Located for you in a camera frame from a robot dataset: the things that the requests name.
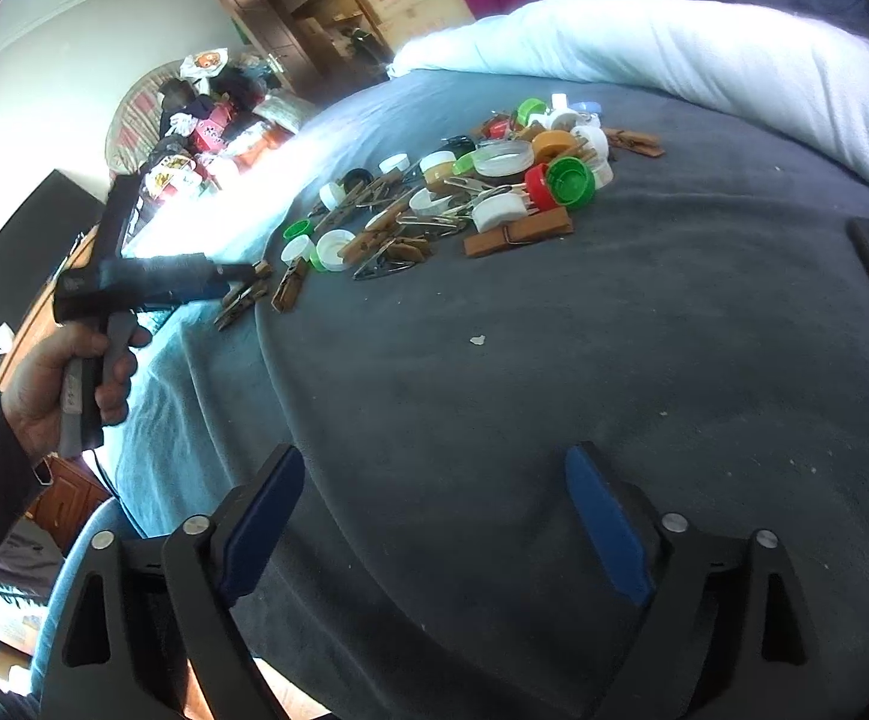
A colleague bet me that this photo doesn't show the large green bottle cap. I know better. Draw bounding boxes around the large green bottle cap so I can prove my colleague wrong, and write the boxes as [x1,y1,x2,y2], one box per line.
[545,156,597,210]

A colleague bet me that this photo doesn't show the wooden room door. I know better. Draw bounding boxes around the wooden room door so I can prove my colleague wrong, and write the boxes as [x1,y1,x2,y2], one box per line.
[218,0,324,96]

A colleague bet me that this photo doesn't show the wide translucent white lid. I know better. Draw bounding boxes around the wide translucent white lid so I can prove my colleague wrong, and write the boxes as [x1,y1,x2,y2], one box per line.
[473,140,535,179]

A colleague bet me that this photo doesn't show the person's left hand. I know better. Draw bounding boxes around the person's left hand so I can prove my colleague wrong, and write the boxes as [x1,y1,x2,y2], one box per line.
[0,323,151,466]

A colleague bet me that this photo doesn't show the red bottle cap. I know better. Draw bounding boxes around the red bottle cap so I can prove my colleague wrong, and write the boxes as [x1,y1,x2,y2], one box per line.
[524,163,558,211]

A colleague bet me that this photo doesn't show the large brown wooden clothespin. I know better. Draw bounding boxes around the large brown wooden clothespin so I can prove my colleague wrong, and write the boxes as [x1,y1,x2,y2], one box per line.
[464,208,574,259]

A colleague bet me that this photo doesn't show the light blue duvet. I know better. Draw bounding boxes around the light blue duvet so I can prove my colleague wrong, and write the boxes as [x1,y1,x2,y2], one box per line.
[392,0,869,183]

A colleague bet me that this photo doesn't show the dark blue bed sheet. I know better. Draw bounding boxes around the dark blue bed sheet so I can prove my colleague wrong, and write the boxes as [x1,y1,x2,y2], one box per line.
[93,83,869,718]

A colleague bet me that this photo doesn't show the black flat television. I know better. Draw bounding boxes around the black flat television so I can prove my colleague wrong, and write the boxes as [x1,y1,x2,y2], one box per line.
[0,171,104,358]

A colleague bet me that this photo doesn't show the orange bottle cap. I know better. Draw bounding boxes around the orange bottle cap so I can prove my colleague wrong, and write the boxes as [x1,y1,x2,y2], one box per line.
[530,130,578,164]

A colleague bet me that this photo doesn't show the wooden chest of drawers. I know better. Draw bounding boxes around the wooden chest of drawers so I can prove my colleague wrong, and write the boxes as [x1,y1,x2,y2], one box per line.
[0,226,98,392]

